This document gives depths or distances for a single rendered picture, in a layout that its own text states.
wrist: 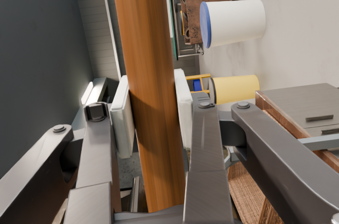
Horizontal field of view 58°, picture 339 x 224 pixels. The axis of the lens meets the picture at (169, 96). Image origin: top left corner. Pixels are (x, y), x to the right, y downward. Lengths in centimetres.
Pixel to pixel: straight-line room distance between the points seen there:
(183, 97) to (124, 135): 4
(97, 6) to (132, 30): 868
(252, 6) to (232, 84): 94
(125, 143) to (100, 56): 894
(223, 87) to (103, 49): 577
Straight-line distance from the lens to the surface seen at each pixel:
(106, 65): 915
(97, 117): 16
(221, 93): 376
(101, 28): 892
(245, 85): 384
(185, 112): 16
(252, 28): 348
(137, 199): 182
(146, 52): 18
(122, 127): 16
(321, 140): 137
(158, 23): 18
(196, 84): 739
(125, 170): 579
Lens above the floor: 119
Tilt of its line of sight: 1 degrees down
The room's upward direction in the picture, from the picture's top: 97 degrees counter-clockwise
